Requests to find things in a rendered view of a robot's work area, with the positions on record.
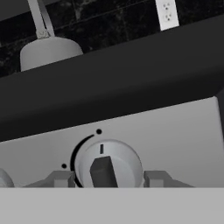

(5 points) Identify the grey kettle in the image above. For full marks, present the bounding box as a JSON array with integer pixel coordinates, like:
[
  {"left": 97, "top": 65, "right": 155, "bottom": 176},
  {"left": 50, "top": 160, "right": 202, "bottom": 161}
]
[{"left": 19, "top": 0, "right": 84, "bottom": 73}]

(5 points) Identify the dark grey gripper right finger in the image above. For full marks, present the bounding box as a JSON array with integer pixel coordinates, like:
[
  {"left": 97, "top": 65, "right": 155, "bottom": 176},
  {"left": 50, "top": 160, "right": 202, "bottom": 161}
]
[{"left": 143, "top": 170, "right": 195, "bottom": 188}]

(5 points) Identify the black and grey stove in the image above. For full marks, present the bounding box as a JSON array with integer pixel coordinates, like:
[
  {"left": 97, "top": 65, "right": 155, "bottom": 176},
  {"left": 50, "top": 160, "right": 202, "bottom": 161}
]
[{"left": 0, "top": 14, "right": 224, "bottom": 188}]

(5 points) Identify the grey stove knob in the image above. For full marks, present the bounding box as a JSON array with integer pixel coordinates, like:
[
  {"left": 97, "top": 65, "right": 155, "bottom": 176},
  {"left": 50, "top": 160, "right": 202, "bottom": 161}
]
[
  {"left": 74, "top": 138, "right": 144, "bottom": 188},
  {"left": 0, "top": 169, "right": 15, "bottom": 188}
]

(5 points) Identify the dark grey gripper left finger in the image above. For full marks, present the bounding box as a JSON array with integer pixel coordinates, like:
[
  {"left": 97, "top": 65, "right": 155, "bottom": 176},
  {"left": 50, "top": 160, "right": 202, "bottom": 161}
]
[{"left": 23, "top": 170, "right": 76, "bottom": 188}]

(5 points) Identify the white wall outlet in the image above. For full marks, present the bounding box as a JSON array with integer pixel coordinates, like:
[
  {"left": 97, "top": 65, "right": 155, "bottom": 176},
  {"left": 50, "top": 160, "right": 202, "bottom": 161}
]
[{"left": 154, "top": 0, "right": 180, "bottom": 32}]

